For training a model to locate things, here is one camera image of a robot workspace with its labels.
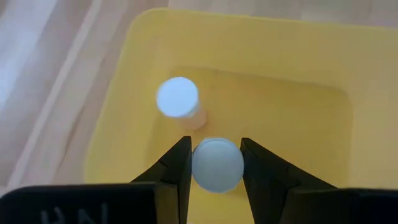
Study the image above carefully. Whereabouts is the green translucent pill bottle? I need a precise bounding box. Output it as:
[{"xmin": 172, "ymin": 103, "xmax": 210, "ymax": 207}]
[{"xmin": 191, "ymin": 138, "xmax": 246, "ymax": 194}]

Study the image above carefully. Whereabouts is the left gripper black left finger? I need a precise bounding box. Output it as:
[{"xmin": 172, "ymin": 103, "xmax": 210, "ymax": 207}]
[{"xmin": 0, "ymin": 136, "xmax": 193, "ymax": 224}]

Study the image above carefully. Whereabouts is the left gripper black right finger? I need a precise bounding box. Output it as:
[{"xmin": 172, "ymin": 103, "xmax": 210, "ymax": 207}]
[{"xmin": 240, "ymin": 137, "xmax": 398, "ymax": 224}]

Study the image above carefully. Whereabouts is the pink translucent pill bottle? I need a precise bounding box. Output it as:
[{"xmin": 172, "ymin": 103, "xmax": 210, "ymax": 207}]
[{"xmin": 155, "ymin": 76, "xmax": 208, "ymax": 131}]

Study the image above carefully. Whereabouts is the yellow plastic bin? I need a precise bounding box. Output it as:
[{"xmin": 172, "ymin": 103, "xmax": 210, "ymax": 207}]
[{"xmin": 83, "ymin": 7, "xmax": 398, "ymax": 224}]

